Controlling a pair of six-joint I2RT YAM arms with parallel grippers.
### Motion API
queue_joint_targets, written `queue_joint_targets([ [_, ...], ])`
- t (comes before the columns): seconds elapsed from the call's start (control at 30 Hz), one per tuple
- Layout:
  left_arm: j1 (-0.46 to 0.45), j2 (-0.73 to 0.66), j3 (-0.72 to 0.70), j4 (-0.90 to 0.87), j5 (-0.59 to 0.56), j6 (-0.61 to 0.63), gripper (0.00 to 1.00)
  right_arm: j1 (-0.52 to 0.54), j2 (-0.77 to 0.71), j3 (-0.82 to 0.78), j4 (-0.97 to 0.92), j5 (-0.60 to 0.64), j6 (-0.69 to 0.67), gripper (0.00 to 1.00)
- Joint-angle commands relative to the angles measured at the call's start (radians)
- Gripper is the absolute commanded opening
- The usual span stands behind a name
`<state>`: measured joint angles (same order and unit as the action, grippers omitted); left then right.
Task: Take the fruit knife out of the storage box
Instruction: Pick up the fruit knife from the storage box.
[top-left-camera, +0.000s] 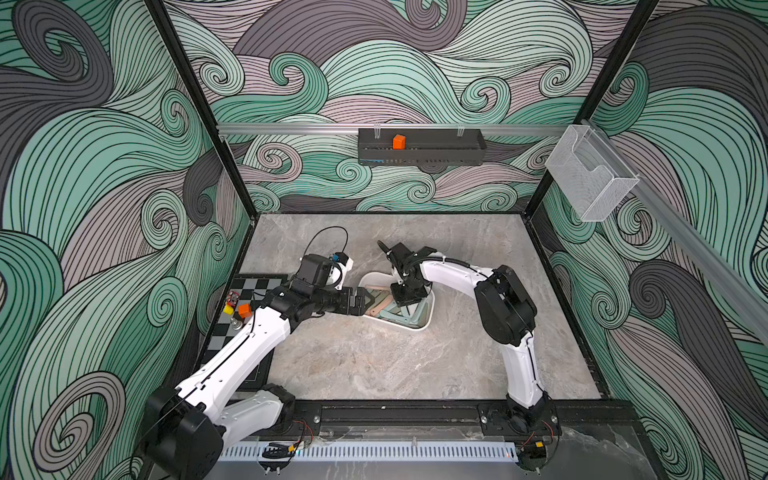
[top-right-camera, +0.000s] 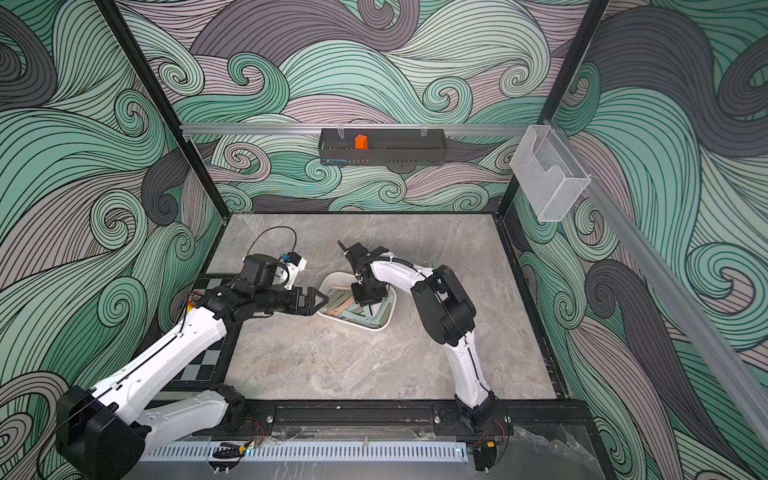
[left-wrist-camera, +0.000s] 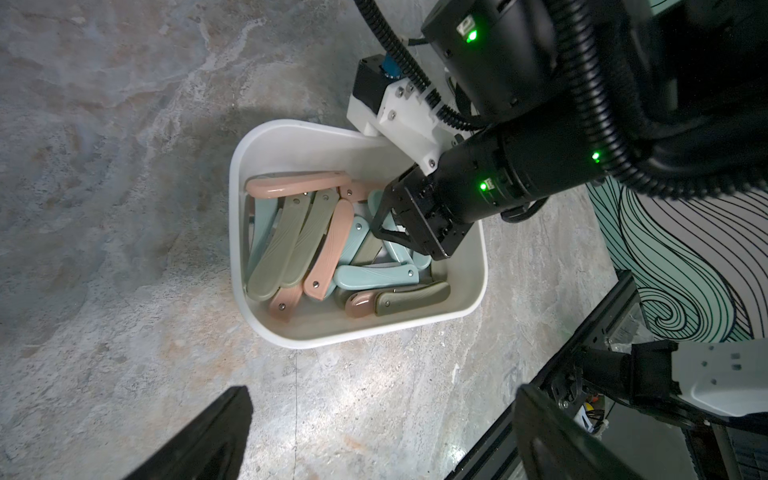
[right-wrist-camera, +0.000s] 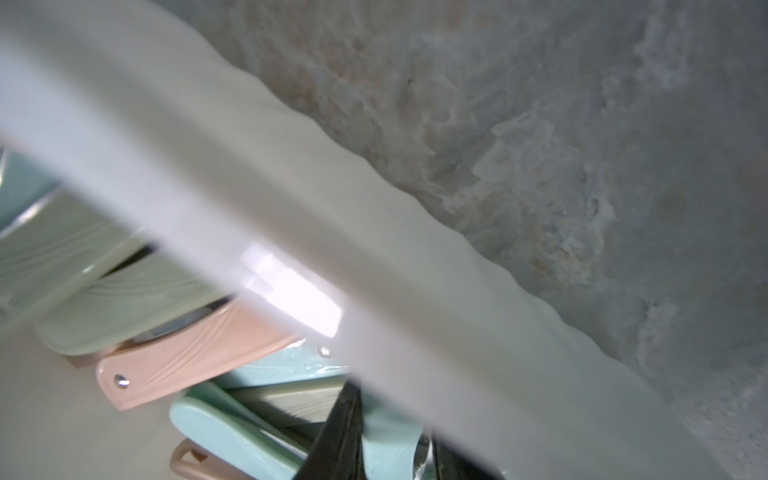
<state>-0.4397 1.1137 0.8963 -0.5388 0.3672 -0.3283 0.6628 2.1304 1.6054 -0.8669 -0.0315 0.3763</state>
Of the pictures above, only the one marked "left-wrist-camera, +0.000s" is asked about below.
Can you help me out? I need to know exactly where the pink folding knife top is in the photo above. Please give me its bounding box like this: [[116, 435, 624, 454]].
[[245, 171, 351, 199]]

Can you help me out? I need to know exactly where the dark olive folding knife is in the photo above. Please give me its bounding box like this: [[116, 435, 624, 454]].
[[375, 281, 451, 317]]

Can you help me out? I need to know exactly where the mint folding knife in box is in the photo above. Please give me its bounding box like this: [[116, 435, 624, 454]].
[[333, 264, 419, 291]]

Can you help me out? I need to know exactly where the white storage box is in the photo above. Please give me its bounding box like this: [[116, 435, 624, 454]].
[[229, 120, 488, 349]]

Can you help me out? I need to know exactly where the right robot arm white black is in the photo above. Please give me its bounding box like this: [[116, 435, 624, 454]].
[[357, 1, 767, 260]]

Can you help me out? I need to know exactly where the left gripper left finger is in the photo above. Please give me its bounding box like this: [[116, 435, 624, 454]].
[[127, 386, 253, 479]]

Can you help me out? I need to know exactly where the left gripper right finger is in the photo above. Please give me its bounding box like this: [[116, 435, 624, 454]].
[[514, 384, 640, 480]]

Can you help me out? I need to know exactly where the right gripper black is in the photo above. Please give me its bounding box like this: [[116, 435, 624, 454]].
[[371, 125, 600, 260]]

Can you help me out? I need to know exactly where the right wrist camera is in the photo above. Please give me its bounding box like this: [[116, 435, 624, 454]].
[[347, 55, 470, 176]]

